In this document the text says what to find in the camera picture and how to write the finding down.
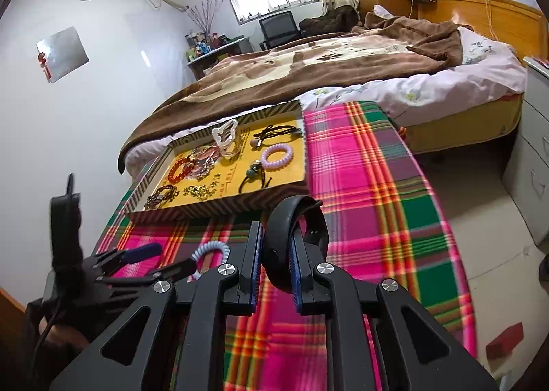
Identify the silver wall board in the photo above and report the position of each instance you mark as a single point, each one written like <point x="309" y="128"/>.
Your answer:
<point x="64" y="54"/>

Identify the brown paw print blanket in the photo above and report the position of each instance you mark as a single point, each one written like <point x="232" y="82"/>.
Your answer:
<point x="266" y="69"/>

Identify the red box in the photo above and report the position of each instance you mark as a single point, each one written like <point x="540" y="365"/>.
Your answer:
<point x="506" y="337"/>

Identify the small desk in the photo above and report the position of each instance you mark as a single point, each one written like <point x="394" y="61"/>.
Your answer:
<point x="203" y="62"/>

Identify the person's left forearm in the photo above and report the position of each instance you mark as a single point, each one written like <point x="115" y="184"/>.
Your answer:
<point x="64" y="335"/>

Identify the wooden headboard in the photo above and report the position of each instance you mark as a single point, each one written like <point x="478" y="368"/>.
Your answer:
<point x="506" y="17"/>

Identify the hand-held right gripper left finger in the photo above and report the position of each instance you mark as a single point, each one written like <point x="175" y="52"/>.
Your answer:
<point x="256" y="253"/>

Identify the plaid pink green cloth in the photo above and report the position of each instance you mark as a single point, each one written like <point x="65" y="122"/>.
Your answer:
<point x="364" y="185"/>

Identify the clear white hair claw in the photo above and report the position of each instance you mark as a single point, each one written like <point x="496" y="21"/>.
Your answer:
<point x="225" y="146"/>

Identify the white floral pillow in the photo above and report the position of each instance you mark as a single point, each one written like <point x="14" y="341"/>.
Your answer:
<point x="480" y="50"/>

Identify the grey nightstand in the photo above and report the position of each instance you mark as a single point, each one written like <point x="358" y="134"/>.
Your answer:
<point x="532" y="138"/>

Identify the yellow printed cardboard tray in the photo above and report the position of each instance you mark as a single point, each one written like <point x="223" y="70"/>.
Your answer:
<point x="227" y="186"/>

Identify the group of bottles and boxes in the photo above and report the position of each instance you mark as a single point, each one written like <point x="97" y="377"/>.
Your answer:
<point x="201" y="47"/>

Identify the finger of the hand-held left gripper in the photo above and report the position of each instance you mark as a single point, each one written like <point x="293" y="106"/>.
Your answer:
<point x="171" y="271"/>
<point x="146" y="250"/>

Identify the dark brown cloth heap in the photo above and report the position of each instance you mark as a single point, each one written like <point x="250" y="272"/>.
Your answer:
<point x="326" y="22"/>

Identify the black chair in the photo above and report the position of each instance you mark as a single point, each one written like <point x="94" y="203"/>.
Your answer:
<point x="278" y="26"/>

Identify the bare branches in vase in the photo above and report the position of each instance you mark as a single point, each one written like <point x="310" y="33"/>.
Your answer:
<point x="206" y="17"/>

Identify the bed with pale sheet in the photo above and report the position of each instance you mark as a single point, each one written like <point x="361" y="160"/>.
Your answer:
<point x="429" y="90"/>

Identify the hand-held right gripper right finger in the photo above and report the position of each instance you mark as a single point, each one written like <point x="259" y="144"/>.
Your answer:
<point x="296" y="271"/>

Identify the black wristband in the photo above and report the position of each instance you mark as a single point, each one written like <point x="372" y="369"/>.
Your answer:
<point x="274" y="253"/>

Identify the pale pink pillow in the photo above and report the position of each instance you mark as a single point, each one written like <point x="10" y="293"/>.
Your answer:
<point x="381" y="11"/>

